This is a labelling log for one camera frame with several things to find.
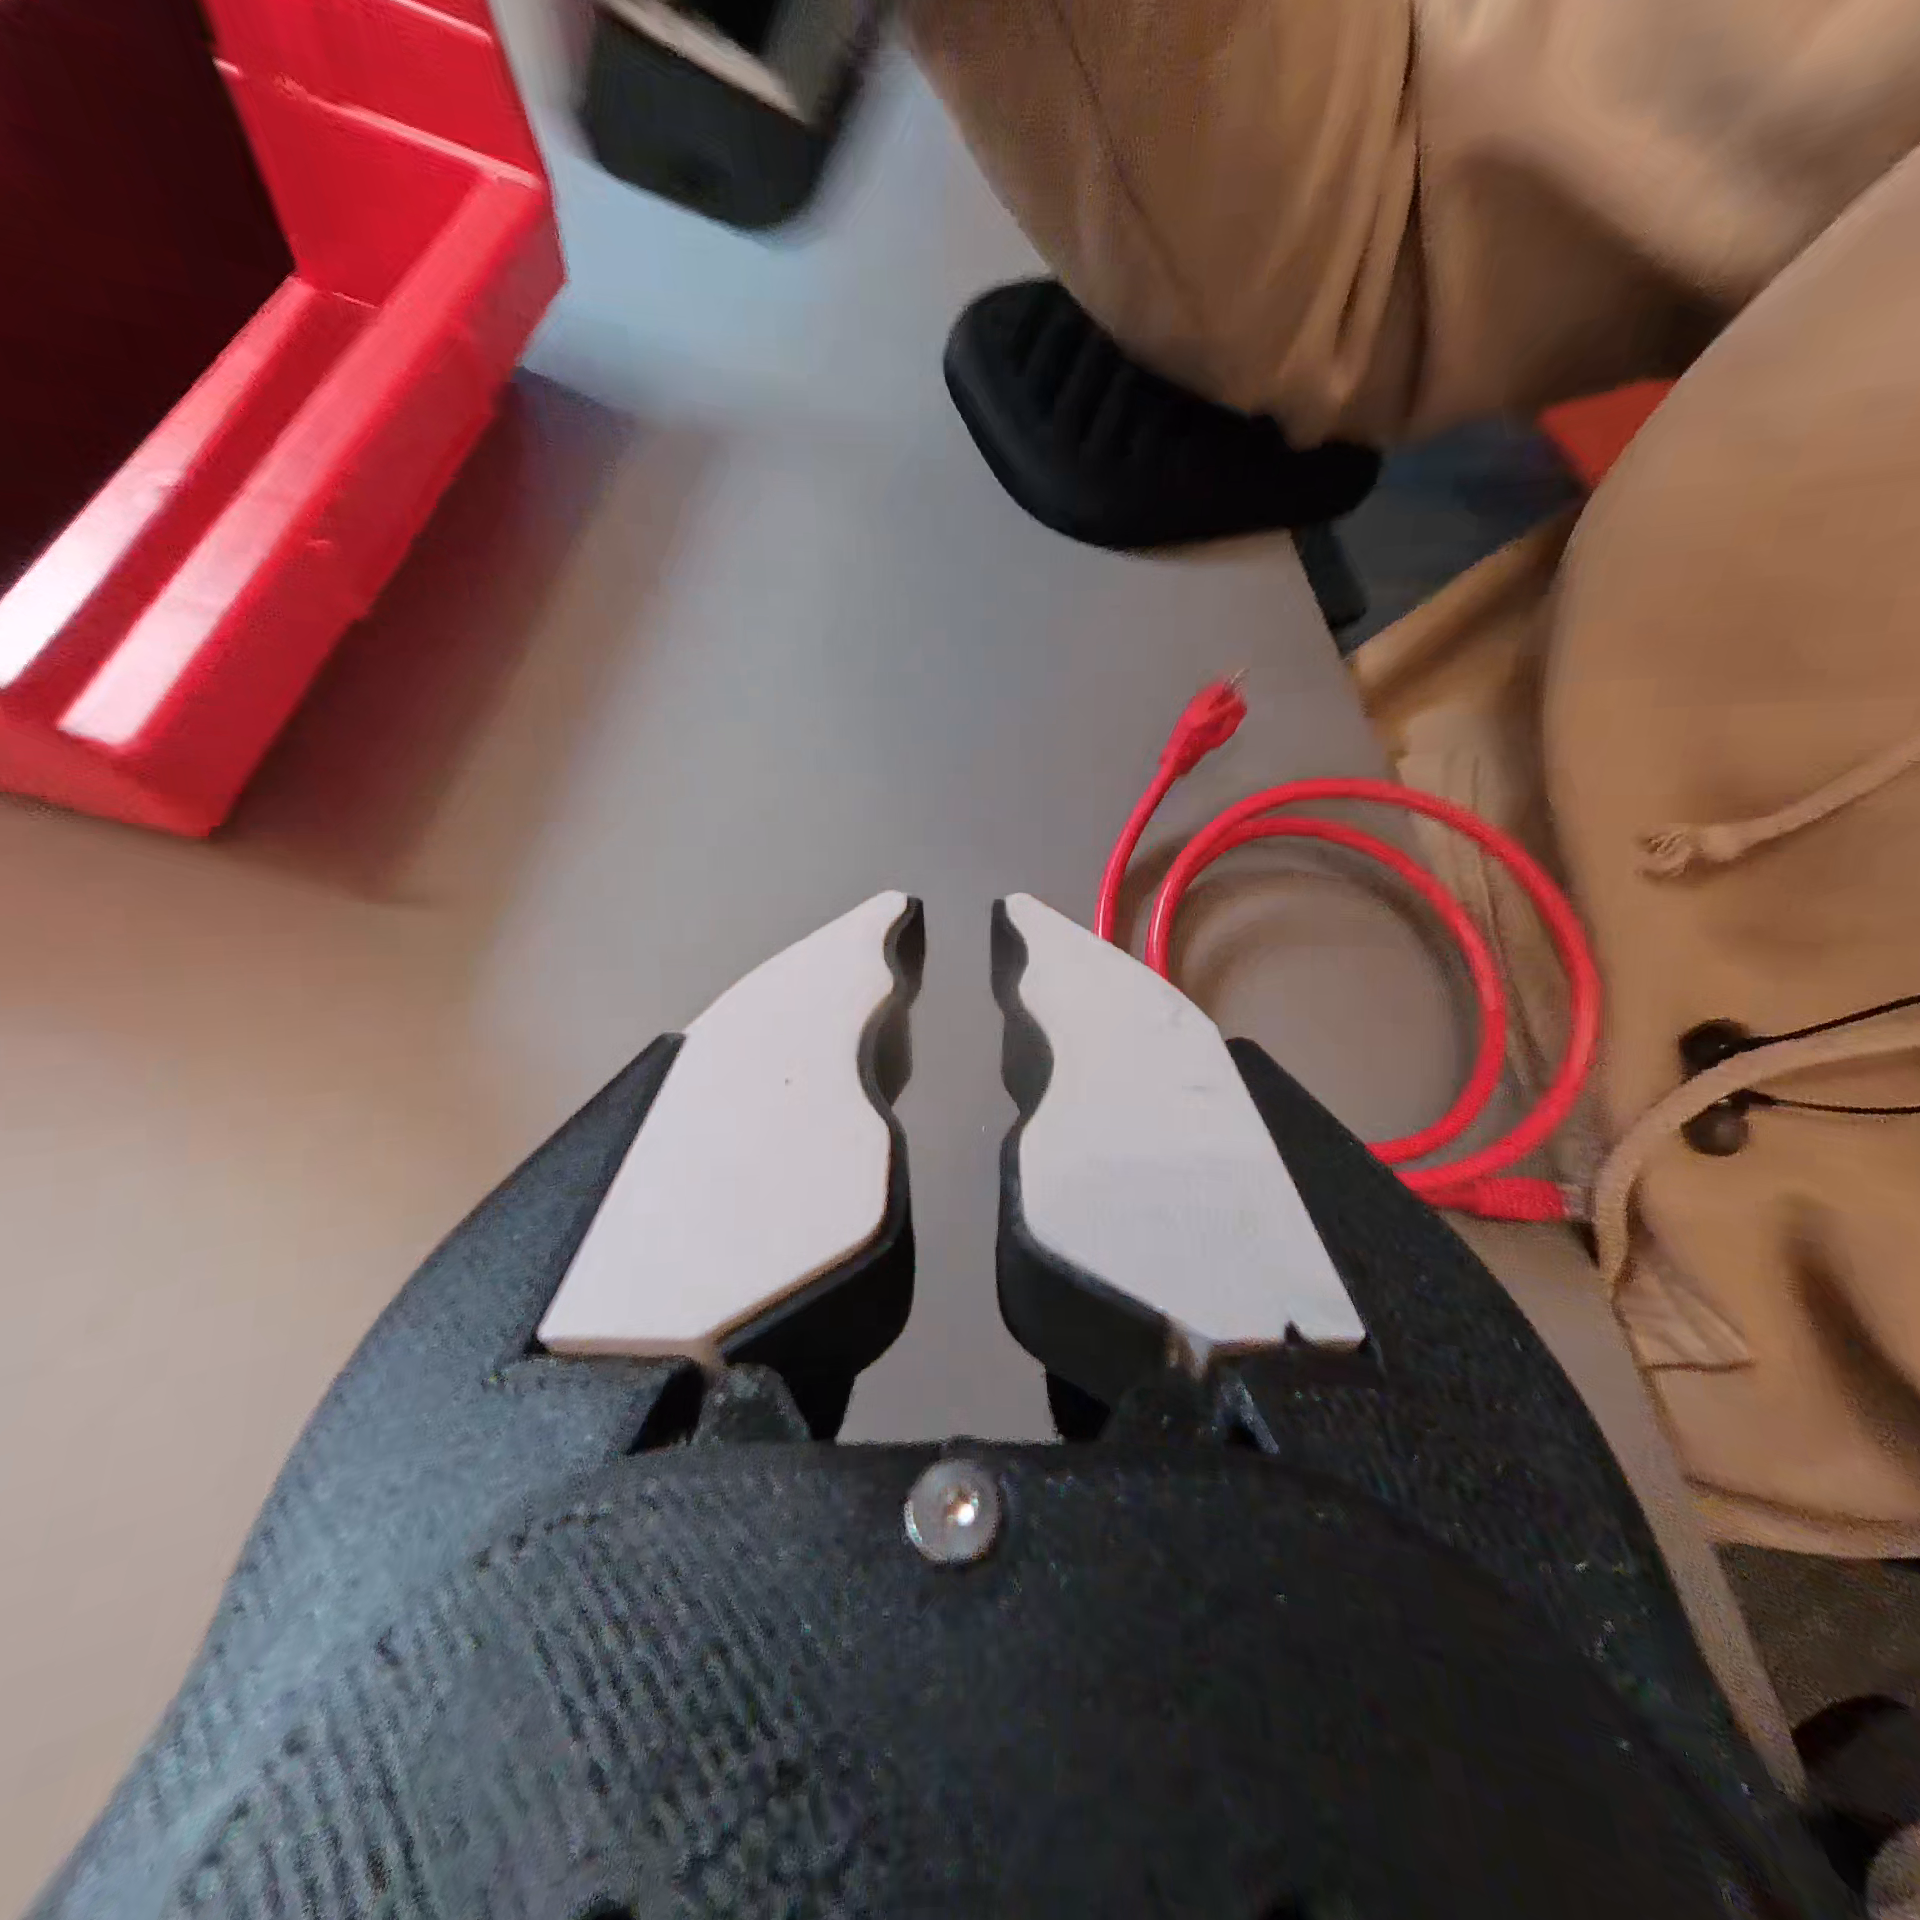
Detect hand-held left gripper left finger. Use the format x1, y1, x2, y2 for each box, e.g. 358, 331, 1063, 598
534, 892, 924, 1434

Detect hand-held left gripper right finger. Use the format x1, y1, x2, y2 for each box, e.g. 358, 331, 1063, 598
988, 892, 1371, 1439

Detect red ethernet cable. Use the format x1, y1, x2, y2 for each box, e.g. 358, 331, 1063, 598
1099, 670, 1603, 1220

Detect black padded armrest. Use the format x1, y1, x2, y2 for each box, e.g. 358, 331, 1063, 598
938, 281, 1386, 634

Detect person's beige hoodie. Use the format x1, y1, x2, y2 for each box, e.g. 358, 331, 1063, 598
1347, 190, 1920, 1554

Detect red plastic bin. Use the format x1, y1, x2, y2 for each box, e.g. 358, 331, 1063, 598
0, 0, 568, 836

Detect red object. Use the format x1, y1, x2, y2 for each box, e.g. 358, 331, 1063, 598
1544, 378, 1675, 492

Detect black box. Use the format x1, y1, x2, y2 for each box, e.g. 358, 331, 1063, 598
578, 0, 884, 230

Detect black cord with toggles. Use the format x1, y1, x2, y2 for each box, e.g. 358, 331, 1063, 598
1680, 1000, 1920, 1159

